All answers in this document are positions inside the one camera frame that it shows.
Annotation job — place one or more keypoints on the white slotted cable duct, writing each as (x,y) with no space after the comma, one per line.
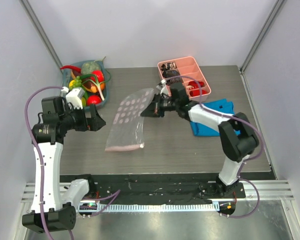
(121,208)

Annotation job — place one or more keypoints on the yellow lemon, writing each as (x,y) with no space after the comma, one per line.
(72,84)

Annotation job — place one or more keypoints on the red item in tray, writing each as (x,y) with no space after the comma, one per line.
(195,89)

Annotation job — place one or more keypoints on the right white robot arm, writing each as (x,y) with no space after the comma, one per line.
(238,137)

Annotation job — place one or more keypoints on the green grape bunch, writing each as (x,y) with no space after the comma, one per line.
(78,83)

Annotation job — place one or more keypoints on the green netted melon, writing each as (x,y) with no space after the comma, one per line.
(89,67)

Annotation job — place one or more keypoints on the orange tangerine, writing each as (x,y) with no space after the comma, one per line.
(92,87)

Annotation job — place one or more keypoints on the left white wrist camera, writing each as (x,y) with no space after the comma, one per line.
(73,96)

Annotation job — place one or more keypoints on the pink compartment tray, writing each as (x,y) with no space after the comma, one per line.
(187,69)

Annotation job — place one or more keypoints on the red chili pepper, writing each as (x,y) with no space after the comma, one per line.
(73,68)

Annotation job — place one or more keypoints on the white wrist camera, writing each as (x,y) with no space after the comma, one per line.
(162,88)
(73,96)

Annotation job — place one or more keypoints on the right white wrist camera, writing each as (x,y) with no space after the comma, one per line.
(162,88)

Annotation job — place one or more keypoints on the blue plastic fruit basket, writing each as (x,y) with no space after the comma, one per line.
(68,76)

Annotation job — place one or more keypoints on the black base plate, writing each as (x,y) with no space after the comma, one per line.
(165,188)

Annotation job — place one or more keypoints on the clear zip top bag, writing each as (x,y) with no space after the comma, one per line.
(126,133)

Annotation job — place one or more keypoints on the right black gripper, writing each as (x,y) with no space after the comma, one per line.
(157,107)

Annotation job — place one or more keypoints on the green scallion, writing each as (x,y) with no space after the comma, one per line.
(87,77)

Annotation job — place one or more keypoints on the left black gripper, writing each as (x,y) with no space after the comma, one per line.
(93,123)

